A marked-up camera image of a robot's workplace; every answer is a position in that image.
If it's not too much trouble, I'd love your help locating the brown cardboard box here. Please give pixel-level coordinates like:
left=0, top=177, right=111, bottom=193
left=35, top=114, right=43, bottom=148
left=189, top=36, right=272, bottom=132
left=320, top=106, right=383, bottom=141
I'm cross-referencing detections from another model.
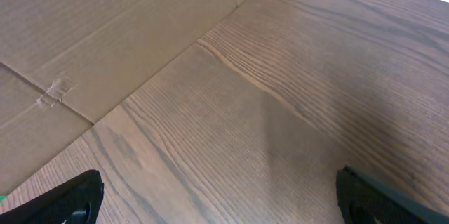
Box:
left=1, top=0, right=245, bottom=194

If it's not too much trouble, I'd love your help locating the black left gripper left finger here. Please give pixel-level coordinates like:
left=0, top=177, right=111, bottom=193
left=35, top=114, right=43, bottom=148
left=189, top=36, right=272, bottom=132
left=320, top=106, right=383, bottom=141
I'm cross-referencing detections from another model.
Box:
left=1, top=169, right=105, bottom=224

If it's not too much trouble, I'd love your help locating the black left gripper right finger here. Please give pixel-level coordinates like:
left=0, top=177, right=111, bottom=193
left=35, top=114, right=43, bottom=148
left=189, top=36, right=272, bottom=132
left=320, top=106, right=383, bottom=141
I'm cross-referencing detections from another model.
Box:
left=335, top=166, right=448, bottom=224

